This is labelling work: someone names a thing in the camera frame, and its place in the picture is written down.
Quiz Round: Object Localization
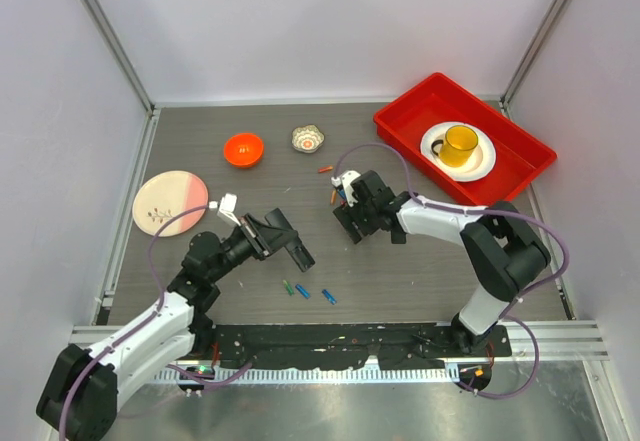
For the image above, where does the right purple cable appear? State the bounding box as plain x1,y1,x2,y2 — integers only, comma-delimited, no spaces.
333,143,571,400

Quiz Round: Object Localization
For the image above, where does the yellow glass mug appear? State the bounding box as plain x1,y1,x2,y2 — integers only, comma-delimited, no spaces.
431,124,479,168

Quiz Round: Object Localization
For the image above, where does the black remote control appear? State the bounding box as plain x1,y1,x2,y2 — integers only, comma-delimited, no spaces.
265,208,315,272

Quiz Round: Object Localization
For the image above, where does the black remote battery cover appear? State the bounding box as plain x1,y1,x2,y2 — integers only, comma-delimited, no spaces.
391,231,406,244

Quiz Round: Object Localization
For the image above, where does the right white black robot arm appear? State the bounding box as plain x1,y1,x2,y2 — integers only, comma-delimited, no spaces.
331,170,550,356

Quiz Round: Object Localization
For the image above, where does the green battery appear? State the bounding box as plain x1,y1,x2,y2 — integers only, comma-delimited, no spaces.
282,280,295,296

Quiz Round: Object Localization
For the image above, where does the pink white floral plate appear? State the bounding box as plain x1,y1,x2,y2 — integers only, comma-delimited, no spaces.
132,170,209,236

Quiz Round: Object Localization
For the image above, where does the blue battery right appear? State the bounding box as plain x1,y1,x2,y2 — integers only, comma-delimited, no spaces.
322,289,337,305

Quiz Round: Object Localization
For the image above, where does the small patterned flower bowl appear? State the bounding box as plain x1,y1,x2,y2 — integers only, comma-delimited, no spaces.
291,124,325,154

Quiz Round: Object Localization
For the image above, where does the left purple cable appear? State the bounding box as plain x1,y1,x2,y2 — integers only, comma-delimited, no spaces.
57,203,251,441

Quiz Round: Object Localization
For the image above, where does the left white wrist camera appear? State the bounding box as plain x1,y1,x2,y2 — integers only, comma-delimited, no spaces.
208,193,240,227

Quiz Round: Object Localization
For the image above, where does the orange bowl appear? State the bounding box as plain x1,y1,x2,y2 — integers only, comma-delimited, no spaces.
223,133,264,169

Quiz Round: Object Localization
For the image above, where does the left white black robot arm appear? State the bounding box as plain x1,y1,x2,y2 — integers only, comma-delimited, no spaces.
36,209,315,440

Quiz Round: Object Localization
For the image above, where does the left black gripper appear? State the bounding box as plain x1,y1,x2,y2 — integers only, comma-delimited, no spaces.
208,213,296,283

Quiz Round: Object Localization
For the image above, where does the red plastic bin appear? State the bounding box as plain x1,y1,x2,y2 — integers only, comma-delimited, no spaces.
373,73,557,205

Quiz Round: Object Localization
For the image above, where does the purple cable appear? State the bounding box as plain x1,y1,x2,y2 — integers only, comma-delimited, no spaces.
57,203,251,441
333,143,571,400

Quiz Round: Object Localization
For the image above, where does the slotted cable duct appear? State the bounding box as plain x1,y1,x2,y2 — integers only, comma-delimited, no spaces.
154,364,461,385

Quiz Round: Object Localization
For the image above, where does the blue battery middle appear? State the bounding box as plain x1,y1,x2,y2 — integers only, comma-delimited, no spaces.
295,284,310,299

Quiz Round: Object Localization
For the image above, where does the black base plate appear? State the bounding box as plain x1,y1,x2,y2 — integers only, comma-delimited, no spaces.
180,323,512,371

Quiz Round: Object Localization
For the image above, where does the white plate in bin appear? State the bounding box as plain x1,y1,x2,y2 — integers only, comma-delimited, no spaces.
420,121,497,182

